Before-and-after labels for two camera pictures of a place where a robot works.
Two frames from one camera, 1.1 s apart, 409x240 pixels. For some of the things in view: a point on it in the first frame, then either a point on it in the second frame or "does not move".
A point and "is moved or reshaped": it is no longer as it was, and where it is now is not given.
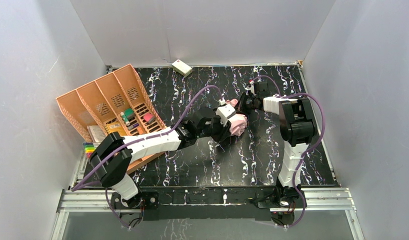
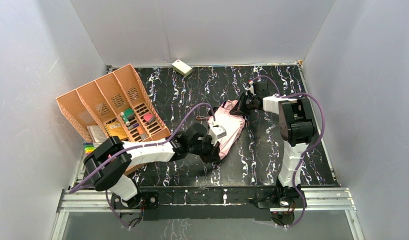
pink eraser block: x=149 y=118 does not move
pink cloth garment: x=238 y=122 is moved or reshaped
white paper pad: x=96 y=134 does not move
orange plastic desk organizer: x=118 y=102 does not move
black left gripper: x=220 y=129 -> x=210 y=149
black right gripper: x=244 y=102 does not move
